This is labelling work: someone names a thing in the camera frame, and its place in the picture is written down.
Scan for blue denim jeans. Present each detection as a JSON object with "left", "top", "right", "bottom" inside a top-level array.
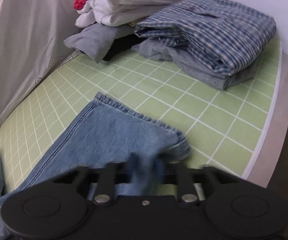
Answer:
[{"left": 0, "top": 93, "right": 190, "bottom": 239}]

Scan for green grid cutting mat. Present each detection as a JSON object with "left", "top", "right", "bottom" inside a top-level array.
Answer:
[{"left": 0, "top": 39, "right": 282, "bottom": 191}]

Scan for light blue folded shirt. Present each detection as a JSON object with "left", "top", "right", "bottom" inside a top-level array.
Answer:
[{"left": 131, "top": 39, "right": 257, "bottom": 90}]

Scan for black crumpled garment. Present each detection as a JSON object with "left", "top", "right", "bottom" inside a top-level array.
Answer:
[{"left": 103, "top": 34, "right": 146, "bottom": 61}]

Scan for grey folded garment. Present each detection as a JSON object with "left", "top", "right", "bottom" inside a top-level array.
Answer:
[{"left": 64, "top": 23, "right": 134, "bottom": 63}]

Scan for blue plaid folded shirt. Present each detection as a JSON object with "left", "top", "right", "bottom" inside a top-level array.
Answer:
[{"left": 135, "top": 0, "right": 276, "bottom": 76}]

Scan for white folded garment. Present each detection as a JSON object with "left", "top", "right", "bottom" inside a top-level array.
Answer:
[{"left": 75, "top": 0, "right": 181, "bottom": 28}]

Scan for grey printed backdrop cloth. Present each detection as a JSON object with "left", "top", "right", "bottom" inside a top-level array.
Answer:
[{"left": 0, "top": 0, "right": 78, "bottom": 126}]

